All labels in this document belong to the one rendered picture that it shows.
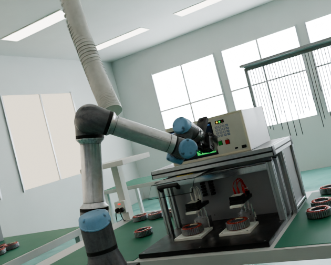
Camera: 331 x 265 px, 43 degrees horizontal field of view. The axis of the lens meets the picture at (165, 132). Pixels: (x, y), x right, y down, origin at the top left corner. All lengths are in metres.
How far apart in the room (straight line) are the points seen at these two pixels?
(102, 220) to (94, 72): 1.97
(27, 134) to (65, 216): 1.62
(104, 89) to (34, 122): 4.56
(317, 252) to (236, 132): 0.70
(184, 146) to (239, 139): 0.54
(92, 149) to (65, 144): 6.47
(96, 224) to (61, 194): 6.33
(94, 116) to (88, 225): 0.40
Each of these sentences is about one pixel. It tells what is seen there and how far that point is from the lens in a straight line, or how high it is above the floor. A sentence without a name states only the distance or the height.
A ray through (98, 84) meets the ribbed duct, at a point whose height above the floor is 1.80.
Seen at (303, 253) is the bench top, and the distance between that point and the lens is 1.73.
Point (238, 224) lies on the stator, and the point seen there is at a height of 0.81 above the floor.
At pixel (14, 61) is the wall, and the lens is 7.87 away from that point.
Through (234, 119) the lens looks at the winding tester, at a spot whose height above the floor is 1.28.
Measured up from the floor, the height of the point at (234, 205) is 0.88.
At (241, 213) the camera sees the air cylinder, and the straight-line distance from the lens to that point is 2.16.
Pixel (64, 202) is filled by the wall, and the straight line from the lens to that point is 7.91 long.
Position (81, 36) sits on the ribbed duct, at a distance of 3.51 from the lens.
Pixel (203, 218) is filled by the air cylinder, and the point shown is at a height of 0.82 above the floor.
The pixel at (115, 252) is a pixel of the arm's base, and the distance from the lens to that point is 1.60.
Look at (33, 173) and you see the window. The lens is 7.50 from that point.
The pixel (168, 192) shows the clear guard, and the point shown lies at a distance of 1.99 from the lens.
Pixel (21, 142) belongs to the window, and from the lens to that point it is 7.45.
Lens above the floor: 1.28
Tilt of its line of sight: 1 degrees up
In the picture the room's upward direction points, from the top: 14 degrees counter-clockwise
